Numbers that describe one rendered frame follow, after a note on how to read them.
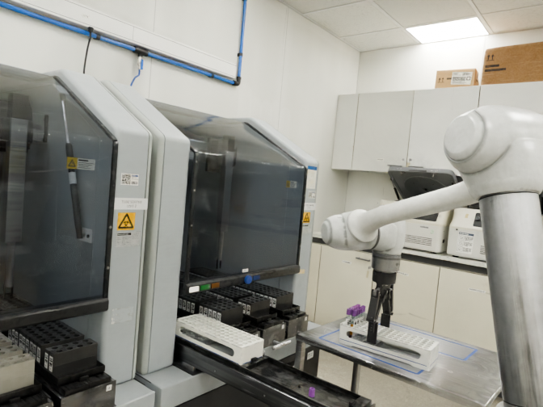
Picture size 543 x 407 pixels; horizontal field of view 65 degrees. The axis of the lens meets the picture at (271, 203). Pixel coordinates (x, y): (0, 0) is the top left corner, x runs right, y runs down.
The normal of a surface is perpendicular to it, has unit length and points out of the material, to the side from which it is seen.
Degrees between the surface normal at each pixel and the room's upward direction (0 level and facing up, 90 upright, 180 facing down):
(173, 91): 90
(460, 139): 84
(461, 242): 90
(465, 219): 59
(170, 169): 90
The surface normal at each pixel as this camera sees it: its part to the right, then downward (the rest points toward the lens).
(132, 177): 0.77, 0.10
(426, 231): -0.65, -0.02
